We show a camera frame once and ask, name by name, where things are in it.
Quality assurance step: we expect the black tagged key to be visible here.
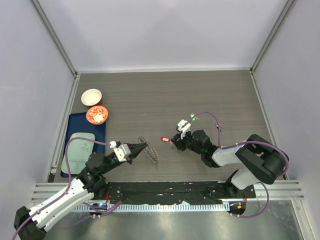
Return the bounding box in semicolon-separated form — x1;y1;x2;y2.
215;122;223;132

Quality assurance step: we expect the metal disc with keyrings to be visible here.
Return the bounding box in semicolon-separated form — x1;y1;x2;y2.
137;136;159;165

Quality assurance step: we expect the orange floral patterned bowl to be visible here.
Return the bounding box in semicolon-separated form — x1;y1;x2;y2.
85;105;109;125

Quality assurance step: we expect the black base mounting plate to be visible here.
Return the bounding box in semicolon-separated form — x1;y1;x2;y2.
95;181;256;206

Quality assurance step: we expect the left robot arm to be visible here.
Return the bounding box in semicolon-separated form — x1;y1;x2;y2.
13;141;148;240

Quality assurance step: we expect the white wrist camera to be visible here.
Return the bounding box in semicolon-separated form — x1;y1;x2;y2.
113;143;131;162
176;119;191;140

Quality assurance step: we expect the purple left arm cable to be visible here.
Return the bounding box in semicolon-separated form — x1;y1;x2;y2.
11;136;123;240

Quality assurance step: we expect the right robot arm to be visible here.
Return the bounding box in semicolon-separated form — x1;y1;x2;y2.
170;130;289;198

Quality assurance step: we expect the light green rectangular plate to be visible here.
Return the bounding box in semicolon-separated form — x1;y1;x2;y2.
61;132;95;177

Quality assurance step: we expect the white bowl red outside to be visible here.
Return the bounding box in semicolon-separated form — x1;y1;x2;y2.
80;88;102;107

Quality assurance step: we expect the red tagged key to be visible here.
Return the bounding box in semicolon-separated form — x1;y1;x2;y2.
160;136;174;149

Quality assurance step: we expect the green key tag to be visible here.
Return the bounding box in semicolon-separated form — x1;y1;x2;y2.
190;112;199;122

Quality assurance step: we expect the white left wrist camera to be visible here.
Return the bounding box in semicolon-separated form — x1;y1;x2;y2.
113;143;131;162

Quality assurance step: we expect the white slotted cable duct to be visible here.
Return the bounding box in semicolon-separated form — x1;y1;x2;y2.
67;203;230;213

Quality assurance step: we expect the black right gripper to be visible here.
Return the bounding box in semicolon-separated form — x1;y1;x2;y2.
171;129;204;156

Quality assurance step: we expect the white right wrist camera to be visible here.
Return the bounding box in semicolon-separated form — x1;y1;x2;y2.
176;119;191;140

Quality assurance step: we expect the dark blue tray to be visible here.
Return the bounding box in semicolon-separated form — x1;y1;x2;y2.
64;112;106;177

